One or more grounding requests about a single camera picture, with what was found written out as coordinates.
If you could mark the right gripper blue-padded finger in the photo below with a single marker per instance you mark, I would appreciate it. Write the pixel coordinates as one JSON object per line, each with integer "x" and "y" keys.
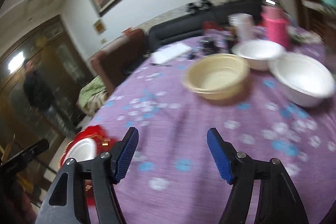
{"x": 279, "y": 201}
{"x": 65, "y": 202}

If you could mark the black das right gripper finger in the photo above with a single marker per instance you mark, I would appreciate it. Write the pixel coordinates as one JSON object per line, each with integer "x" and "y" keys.
{"x": 21, "y": 160}

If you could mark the white foam bowl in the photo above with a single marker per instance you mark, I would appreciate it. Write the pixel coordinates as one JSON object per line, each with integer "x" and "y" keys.
{"x": 258, "y": 53}
{"x": 304, "y": 80}
{"x": 82, "y": 150}

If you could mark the cream plastic bowl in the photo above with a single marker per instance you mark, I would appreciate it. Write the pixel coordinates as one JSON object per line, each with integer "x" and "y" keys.
{"x": 217, "y": 77}

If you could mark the standing person dark clothes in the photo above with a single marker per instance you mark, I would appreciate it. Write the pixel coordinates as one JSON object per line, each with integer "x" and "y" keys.
{"x": 41, "y": 97}

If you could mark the dark wooden cabinet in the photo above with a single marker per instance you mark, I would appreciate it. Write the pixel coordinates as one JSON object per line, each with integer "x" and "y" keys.
{"x": 54, "y": 56}

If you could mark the purple floral tablecloth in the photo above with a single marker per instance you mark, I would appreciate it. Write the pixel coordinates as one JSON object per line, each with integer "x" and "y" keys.
{"x": 173, "y": 177}

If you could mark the green patterned blanket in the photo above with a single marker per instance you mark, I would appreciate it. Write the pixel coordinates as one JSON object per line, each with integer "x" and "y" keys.
{"x": 92, "y": 97}

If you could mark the brown armchair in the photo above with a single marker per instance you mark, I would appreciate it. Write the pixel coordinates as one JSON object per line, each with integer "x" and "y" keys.
{"x": 120, "y": 58}

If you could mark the silver black pen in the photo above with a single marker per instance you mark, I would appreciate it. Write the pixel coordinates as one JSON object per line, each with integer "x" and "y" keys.
{"x": 160, "y": 65}

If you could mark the pink knit sleeve bottle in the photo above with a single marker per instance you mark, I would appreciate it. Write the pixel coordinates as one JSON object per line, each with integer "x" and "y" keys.
{"x": 275, "y": 23}

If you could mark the white paper notepad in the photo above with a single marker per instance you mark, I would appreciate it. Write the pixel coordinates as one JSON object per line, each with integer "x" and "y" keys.
{"x": 169, "y": 53}

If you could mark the white plastic tub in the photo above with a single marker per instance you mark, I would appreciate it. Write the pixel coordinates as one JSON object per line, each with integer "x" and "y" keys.
{"x": 243, "y": 24}

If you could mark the black leather sofa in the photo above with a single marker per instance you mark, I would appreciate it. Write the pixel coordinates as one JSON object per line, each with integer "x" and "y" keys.
{"x": 191, "y": 25}

